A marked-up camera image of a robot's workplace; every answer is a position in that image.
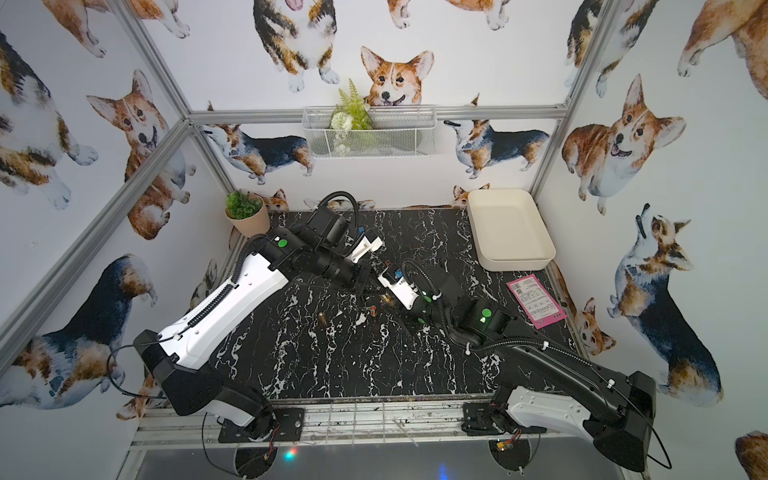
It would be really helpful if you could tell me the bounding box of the gold lipstick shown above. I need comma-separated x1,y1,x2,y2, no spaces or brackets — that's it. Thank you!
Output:
380,293,399,308

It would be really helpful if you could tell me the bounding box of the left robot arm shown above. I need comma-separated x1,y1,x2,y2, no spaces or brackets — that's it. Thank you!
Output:
133,200,384,436

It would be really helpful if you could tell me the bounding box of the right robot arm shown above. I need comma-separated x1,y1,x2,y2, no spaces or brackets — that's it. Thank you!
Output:
395,260,657,473

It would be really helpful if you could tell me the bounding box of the cream rectangular tray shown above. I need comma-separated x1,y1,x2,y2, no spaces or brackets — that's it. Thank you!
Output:
466,189,556,272

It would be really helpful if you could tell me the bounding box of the pink label card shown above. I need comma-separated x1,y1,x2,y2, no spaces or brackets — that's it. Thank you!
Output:
507,275,567,329

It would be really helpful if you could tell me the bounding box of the potted green plant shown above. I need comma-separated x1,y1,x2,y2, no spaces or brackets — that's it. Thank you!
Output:
225,190,271,238

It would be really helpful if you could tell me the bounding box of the artificial fern with flower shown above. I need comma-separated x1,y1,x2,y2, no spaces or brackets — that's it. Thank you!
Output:
329,80,373,155

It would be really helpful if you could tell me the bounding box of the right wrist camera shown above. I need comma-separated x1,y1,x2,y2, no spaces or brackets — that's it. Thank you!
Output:
378,264,419,310

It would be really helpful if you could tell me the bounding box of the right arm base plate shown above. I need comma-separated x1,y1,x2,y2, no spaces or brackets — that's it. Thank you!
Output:
461,403,547,436

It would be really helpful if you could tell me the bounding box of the aluminium front rail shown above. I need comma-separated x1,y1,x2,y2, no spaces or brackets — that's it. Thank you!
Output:
130,398,628,451

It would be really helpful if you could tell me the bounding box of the white wire wall basket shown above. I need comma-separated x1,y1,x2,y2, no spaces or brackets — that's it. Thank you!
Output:
302,106,437,159

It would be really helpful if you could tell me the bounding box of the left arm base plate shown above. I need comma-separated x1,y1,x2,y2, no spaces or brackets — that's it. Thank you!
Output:
218,407,306,444

